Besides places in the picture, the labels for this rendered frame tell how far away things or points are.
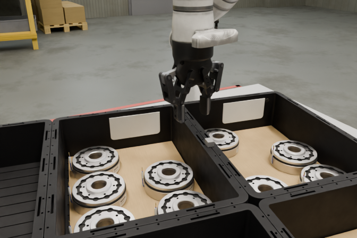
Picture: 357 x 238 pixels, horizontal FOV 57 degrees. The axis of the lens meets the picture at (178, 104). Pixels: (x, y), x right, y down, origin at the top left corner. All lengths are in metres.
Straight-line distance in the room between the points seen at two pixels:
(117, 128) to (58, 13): 6.25
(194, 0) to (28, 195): 0.50
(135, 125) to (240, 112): 0.29
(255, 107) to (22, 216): 0.62
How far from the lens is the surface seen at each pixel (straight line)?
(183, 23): 0.57
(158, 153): 0.83
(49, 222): 0.52
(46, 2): 6.96
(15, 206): 0.74
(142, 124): 0.84
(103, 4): 8.78
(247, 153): 0.84
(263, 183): 0.68
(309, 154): 0.82
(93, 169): 0.73
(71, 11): 7.09
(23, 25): 5.73
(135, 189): 0.71
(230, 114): 0.91
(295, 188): 0.58
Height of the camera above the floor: 1.26
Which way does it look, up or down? 23 degrees down
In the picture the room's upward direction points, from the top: straight up
